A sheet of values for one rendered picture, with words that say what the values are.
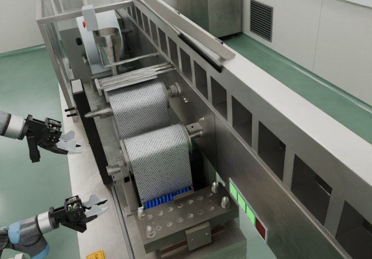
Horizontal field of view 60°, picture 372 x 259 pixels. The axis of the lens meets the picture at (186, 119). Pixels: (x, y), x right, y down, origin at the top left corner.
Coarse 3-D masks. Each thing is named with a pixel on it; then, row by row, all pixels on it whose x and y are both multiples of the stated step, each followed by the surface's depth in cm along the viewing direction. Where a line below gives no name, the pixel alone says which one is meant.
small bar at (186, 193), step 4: (184, 192) 138; (188, 192) 137; (192, 192) 137; (172, 196) 136; (176, 196) 136; (180, 196) 136; (184, 196) 136; (188, 196) 137; (176, 200) 135; (180, 200) 136
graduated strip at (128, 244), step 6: (114, 186) 166; (114, 192) 162; (114, 198) 159; (120, 210) 152; (120, 216) 149; (120, 222) 146; (126, 228) 143; (126, 234) 141; (126, 240) 138; (126, 246) 136; (132, 252) 133; (132, 258) 131
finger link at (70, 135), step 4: (68, 132) 116; (72, 132) 117; (60, 136) 115; (64, 136) 116; (68, 136) 117; (72, 136) 117; (60, 140) 115; (64, 140) 116; (68, 140) 117; (76, 144) 119; (80, 144) 120
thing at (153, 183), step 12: (156, 168) 130; (168, 168) 133; (180, 168) 135; (144, 180) 131; (156, 180) 134; (168, 180) 136; (180, 180) 139; (144, 192) 135; (156, 192) 137; (168, 192) 140; (144, 204) 138
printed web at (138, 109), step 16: (112, 96) 139; (128, 96) 140; (144, 96) 141; (160, 96) 143; (128, 112) 140; (144, 112) 143; (160, 112) 146; (128, 128) 144; (144, 128) 148; (176, 128) 131; (128, 144) 126; (144, 144) 126; (160, 144) 127; (176, 144) 128; (144, 160) 126; (160, 160) 129
